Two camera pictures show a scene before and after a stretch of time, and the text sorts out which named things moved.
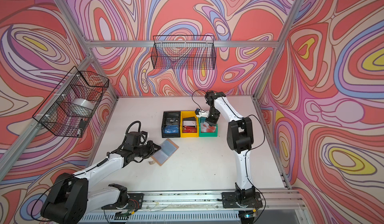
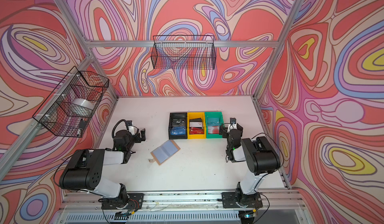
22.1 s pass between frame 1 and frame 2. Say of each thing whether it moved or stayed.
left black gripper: moved
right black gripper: moved
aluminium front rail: stayed
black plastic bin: moved
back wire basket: stayed
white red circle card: moved
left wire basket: stayed
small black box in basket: stayed
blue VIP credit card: moved
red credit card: moved
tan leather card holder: stayed
